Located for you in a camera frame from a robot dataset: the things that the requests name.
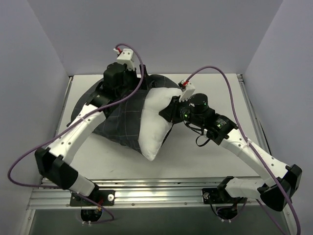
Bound aluminium front frame rail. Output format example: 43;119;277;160
26;178;293;209

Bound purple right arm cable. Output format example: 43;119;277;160
179;66;301;235

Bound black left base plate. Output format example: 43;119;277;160
69;189;115;207

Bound white pillow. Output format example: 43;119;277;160
138;88;181;161

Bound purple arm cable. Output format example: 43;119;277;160
7;43;147;225
179;66;301;235

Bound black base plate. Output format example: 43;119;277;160
201;188;245;205
69;189;115;207

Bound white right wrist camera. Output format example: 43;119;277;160
178;79;195;102

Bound dark grey checked pillowcase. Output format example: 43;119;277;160
70;65;180;154

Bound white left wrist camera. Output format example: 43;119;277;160
113;48;135;71

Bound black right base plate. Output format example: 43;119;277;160
201;188;245;205

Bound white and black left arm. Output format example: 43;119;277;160
35;62;140;205

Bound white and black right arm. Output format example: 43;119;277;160
159;94;302;212

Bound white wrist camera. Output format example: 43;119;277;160
113;48;135;71
178;79;195;102

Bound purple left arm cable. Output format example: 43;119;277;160
7;43;147;225

